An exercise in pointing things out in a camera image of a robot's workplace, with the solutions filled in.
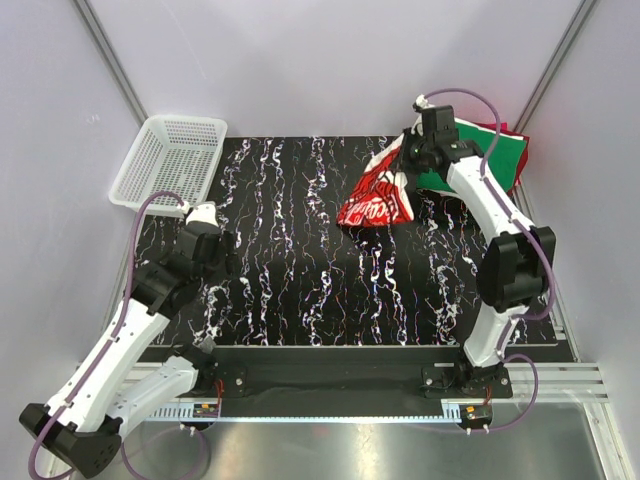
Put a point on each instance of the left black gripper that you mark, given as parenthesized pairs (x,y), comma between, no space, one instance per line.
(229,261)

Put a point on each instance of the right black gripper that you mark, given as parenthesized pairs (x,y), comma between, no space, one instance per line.
(403,164)

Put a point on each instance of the white t shirt red print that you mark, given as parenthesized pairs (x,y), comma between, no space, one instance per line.
(379,198)

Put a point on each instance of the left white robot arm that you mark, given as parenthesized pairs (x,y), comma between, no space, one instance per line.
(86,422)

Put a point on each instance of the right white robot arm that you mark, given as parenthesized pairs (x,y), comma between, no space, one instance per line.
(516,267)

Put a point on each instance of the black marble pattern mat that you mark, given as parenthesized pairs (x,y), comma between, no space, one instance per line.
(304,281)

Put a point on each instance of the green folded t shirt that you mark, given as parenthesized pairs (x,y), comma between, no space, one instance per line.
(432,181)

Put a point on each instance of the white plastic mesh basket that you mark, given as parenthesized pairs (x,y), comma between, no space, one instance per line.
(174,153)

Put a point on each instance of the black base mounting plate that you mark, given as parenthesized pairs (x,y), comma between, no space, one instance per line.
(356,376)

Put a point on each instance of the right aluminium corner post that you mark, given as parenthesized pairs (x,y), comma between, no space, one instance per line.
(568,39)

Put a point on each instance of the aluminium corner post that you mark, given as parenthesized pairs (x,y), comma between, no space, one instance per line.
(568,39)
(107,51)

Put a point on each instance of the white slotted cable duct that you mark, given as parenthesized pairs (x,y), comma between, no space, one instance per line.
(200,412)

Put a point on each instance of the left aluminium corner post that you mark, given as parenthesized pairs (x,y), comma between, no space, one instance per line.
(107,51)

